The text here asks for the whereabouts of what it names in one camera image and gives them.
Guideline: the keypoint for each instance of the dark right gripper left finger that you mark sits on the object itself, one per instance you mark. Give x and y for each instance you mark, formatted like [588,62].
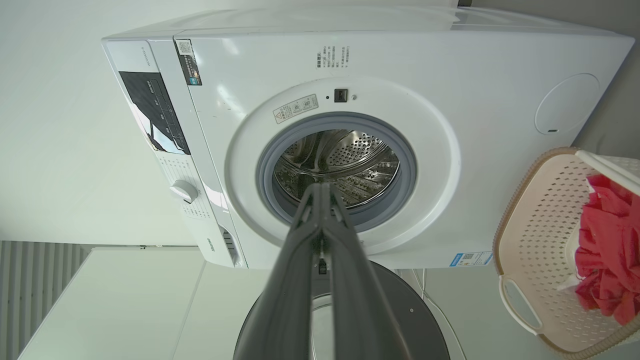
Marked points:
[290,290]

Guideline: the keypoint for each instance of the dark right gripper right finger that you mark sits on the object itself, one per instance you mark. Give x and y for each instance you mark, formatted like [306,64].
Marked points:
[360,300]

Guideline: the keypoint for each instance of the black round glass washer door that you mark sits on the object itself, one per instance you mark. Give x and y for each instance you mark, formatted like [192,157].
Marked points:
[420,320]

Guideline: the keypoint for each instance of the white front-load washing machine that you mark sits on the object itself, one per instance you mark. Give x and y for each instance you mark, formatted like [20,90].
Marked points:
[450,75]

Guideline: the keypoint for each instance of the blue energy label sticker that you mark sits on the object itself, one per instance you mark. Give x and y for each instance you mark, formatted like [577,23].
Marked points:
[470,258]

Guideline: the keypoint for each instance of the white control knob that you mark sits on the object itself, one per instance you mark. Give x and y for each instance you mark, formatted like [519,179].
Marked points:
[184,191]

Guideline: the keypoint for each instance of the steel perforated washer drum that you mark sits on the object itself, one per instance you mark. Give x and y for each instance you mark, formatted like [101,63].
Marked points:
[350,150]

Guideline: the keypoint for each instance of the white cabinet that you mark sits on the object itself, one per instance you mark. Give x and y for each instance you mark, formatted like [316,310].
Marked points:
[130,310]

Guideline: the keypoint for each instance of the white warning sticker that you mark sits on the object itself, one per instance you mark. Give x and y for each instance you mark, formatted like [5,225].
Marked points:
[295,108]

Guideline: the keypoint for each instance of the cream plastic laundry basket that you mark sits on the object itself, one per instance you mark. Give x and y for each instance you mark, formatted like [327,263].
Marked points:
[540,220]

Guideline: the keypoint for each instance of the white cloth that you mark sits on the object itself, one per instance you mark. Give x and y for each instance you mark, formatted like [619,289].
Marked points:
[570,265]

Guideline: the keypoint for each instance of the black control display panel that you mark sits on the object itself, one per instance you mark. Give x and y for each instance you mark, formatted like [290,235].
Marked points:
[150,105]

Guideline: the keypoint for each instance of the black QR code sticker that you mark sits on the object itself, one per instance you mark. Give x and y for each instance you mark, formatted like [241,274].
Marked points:
[188,61]

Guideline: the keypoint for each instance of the red garment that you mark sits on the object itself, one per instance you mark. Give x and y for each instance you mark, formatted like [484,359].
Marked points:
[610,245]

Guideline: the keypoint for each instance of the grey ribbed panel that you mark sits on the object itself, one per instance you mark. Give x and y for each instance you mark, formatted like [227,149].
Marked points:
[30,290]

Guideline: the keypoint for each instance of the round white filter cover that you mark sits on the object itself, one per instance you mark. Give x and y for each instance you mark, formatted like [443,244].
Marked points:
[567,104]

